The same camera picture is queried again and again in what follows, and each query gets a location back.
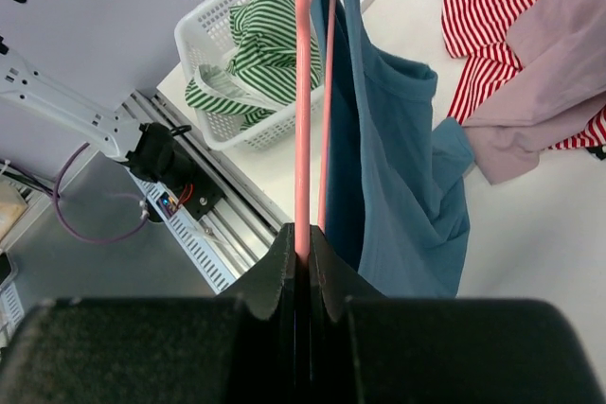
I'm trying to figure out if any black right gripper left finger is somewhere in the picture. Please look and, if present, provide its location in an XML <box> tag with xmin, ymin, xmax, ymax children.
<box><xmin>218</xmin><ymin>223</ymin><xmax>297</xmax><ymax>403</ymax></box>

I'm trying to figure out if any green striped tank top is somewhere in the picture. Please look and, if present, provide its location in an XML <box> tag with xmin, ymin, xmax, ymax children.
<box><xmin>185</xmin><ymin>0</ymin><xmax>296</xmax><ymax>131</ymax></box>

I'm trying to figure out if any pink wire hanger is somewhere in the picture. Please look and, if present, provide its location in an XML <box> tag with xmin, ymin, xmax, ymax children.
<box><xmin>317</xmin><ymin>0</ymin><xmax>336</xmax><ymax>232</ymax></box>
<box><xmin>294</xmin><ymin>0</ymin><xmax>311</xmax><ymax>262</ymax></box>

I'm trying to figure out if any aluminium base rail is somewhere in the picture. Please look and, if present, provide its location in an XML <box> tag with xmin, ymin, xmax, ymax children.
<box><xmin>121</xmin><ymin>92</ymin><xmax>285</xmax><ymax>275</ymax></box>

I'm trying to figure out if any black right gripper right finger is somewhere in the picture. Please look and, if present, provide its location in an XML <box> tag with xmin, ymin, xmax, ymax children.
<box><xmin>308</xmin><ymin>226</ymin><xmax>383</xmax><ymax>403</ymax></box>

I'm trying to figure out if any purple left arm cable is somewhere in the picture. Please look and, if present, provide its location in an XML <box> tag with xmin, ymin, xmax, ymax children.
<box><xmin>0</xmin><ymin>141</ymin><xmax>155</xmax><ymax>247</ymax></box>

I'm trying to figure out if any mauve pink tank top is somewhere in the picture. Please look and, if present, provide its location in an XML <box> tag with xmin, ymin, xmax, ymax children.
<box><xmin>463</xmin><ymin>0</ymin><xmax>605</xmax><ymax>184</ymax></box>

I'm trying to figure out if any red striped tank top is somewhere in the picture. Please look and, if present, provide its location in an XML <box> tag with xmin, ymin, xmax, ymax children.
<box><xmin>441</xmin><ymin>0</ymin><xmax>588</xmax><ymax>149</ymax></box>

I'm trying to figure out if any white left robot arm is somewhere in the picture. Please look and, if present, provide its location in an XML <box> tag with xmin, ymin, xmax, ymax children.
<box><xmin>1</xmin><ymin>0</ymin><xmax>202</xmax><ymax>190</ymax></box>

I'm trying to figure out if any black white striped tank top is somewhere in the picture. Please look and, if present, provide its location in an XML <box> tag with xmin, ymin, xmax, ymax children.
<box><xmin>586</xmin><ymin>145</ymin><xmax>606</xmax><ymax>161</ymax></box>

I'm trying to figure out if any teal blue tank top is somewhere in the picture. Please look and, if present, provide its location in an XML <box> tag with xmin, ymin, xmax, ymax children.
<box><xmin>312</xmin><ymin>0</ymin><xmax>474</xmax><ymax>298</ymax></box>

